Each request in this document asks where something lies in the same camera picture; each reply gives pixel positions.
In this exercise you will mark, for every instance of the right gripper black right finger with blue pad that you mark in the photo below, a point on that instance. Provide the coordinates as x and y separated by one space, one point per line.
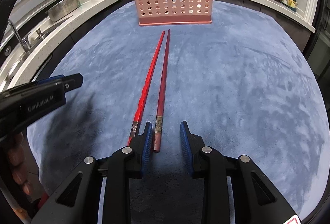
200 159

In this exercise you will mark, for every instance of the dark red chopstick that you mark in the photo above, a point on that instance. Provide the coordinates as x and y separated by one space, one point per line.
161 98

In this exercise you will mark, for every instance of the spice jar rack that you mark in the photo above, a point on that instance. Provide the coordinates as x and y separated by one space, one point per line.
291 4

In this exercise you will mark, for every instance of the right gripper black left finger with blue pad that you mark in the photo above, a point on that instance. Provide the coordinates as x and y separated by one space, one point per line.
132 160

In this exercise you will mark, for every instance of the chrome sink faucet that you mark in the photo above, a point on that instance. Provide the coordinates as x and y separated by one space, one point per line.
24 42

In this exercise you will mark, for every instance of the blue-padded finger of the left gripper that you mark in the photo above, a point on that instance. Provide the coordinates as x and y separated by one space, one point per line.
49 80

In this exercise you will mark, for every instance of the stainless steel bowl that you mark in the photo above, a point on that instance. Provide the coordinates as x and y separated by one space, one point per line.
61 9

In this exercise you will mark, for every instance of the steel sink basin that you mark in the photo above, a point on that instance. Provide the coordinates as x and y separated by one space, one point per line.
11 66

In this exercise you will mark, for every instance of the blue-grey plush table mat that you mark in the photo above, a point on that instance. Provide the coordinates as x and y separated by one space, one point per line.
240 83

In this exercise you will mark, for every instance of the person's left hand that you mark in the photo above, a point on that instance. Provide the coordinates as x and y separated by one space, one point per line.
19 183

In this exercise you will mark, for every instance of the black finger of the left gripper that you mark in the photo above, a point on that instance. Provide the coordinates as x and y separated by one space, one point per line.
72 82

